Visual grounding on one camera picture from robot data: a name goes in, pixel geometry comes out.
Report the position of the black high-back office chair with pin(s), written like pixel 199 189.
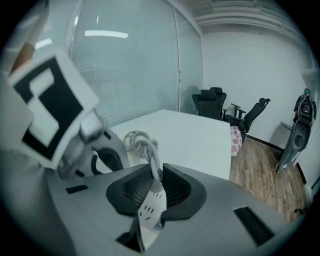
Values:
pixel 211 102

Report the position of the person's left forearm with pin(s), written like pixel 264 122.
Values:
pixel 23 58

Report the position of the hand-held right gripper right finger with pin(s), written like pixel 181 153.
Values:
pixel 212 220

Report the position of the white table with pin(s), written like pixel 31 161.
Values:
pixel 190 140

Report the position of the pink checkered cloth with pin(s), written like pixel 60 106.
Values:
pixel 236 140

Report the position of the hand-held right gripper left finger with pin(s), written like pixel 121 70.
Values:
pixel 95 212

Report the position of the white ceiling pipes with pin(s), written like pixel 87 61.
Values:
pixel 237 21

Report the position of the white power strip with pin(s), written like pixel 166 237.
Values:
pixel 152 207

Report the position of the person's white shirt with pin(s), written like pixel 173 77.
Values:
pixel 37 27

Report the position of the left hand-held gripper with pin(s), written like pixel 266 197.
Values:
pixel 55 105

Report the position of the black office chair with armrests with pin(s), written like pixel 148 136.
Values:
pixel 250 115

